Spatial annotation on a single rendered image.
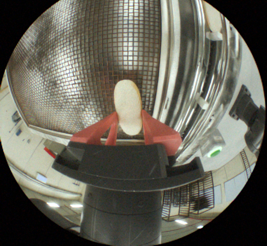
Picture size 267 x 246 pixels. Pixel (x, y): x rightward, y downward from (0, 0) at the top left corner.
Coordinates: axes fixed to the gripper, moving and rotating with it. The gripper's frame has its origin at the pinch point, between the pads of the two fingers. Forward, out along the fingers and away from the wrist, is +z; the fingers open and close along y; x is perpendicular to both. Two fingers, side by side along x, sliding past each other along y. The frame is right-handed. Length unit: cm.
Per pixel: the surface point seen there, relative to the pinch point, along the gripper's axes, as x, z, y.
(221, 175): 388, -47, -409
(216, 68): -7.4, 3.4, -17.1
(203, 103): -0.3, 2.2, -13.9
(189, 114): 3.6, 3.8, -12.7
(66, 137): 5.6, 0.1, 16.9
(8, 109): -27, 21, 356
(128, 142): 7.5, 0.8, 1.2
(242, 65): -11.7, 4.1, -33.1
